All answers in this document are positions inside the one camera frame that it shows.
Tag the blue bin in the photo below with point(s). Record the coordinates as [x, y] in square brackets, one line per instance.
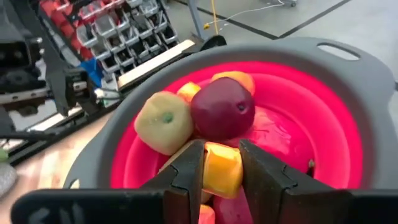
[91, 71]

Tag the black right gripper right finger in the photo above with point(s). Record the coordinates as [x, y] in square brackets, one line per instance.
[311, 208]

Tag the red collapsible bowl grey rim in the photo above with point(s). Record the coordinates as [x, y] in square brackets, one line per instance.
[335, 124]

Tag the red yellow mango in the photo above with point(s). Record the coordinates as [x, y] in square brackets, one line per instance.
[242, 80]

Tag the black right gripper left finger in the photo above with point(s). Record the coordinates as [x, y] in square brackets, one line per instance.
[109, 208]

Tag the storage bin shelf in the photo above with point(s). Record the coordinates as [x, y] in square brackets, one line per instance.
[124, 34]

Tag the small dark red fruit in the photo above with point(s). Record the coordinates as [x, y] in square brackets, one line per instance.
[222, 109]

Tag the small yellow orange pepper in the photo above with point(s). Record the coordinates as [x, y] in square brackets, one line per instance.
[222, 169]

